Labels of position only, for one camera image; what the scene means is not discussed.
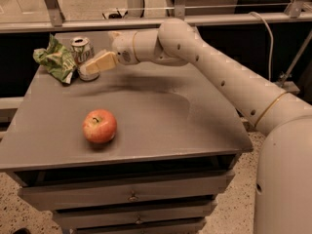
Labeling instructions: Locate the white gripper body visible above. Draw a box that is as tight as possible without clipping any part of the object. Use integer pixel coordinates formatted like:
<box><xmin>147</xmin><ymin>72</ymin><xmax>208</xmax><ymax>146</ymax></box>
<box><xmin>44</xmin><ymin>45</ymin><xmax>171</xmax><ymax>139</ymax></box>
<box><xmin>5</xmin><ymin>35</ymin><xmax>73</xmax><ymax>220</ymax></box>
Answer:
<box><xmin>108</xmin><ymin>30</ymin><xmax>138</xmax><ymax>65</ymax></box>

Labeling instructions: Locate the white cable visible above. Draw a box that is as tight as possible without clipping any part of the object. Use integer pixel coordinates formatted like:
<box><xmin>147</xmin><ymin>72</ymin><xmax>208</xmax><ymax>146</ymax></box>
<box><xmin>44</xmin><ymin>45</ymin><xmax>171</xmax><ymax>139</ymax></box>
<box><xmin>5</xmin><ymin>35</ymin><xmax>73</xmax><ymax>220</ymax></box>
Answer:
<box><xmin>248</xmin><ymin>11</ymin><xmax>275</xmax><ymax>83</ymax></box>

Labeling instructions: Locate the green jalapeno chip bag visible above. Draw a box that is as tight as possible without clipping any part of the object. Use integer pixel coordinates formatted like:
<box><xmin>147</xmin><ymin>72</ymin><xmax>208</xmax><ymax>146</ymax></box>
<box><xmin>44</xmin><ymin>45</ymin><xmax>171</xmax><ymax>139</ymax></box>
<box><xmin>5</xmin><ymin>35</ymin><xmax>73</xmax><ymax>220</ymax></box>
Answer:
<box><xmin>33</xmin><ymin>34</ymin><xmax>76</xmax><ymax>84</ymax></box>

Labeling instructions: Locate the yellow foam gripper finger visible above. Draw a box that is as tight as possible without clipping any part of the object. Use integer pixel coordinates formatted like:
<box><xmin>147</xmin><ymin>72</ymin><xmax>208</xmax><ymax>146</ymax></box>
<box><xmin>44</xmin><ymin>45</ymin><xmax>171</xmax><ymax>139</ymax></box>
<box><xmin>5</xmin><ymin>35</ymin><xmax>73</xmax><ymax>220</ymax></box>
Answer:
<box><xmin>86</xmin><ymin>52</ymin><xmax>117</xmax><ymax>74</ymax></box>

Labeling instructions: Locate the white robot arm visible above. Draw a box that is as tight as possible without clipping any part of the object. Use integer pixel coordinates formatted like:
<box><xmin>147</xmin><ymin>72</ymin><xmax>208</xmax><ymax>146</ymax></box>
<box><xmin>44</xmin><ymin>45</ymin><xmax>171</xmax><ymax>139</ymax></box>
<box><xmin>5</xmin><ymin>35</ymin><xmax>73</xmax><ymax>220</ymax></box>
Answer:
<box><xmin>108</xmin><ymin>18</ymin><xmax>312</xmax><ymax>234</ymax></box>

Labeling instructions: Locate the red apple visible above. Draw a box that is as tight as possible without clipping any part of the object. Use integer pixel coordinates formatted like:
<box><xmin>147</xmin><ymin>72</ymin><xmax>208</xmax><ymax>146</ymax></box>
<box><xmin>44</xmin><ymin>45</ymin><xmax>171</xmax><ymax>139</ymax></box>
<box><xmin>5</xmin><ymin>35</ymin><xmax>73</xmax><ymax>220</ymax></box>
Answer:
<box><xmin>82</xmin><ymin>109</ymin><xmax>117</xmax><ymax>143</ymax></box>

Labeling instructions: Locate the grey drawer cabinet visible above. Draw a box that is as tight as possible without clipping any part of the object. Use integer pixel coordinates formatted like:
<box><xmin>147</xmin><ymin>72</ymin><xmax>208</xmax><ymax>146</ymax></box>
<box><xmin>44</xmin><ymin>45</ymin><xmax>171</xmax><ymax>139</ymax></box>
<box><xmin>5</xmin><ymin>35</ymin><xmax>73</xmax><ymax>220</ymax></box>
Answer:
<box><xmin>0</xmin><ymin>27</ymin><xmax>254</xmax><ymax>234</ymax></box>

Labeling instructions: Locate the metal railing frame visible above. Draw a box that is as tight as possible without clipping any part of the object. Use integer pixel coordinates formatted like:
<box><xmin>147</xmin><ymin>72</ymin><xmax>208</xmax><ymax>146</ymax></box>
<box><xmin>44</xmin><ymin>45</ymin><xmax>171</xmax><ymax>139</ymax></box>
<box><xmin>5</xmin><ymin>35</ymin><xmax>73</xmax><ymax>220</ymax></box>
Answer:
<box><xmin>0</xmin><ymin>0</ymin><xmax>312</xmax><ymax>33</ymax></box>

